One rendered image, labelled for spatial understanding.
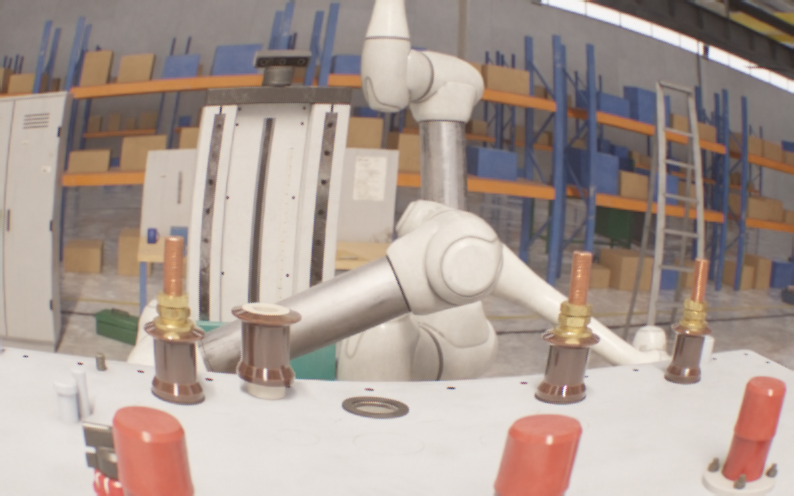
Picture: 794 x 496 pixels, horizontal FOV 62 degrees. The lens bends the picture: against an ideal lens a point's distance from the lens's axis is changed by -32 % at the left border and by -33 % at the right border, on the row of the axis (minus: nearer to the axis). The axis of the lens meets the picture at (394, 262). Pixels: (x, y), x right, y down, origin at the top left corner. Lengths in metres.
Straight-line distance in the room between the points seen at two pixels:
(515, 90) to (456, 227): 8.05
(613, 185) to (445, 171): 8.30
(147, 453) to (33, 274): 5.09
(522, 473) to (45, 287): 5.14
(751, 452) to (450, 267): 0.80
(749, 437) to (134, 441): 0.64
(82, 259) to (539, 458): 8.39
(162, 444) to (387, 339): 1.27
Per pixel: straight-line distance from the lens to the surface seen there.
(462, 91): 2.00
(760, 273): 12.37
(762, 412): 0.88
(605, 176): 10.17
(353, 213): 6.00
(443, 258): 1.46
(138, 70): 8.72
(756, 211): 11.96
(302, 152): 1.97
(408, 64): 1.92
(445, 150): 1.99
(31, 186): 5.60
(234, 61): 8.75
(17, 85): 8.94
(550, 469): 0.69
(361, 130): 9.08
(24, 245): 5.66
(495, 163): 9.55
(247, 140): 1.94
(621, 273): 10.30
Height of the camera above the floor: 1.73
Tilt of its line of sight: 9 degrees down
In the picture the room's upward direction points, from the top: 5 degrees clockwise
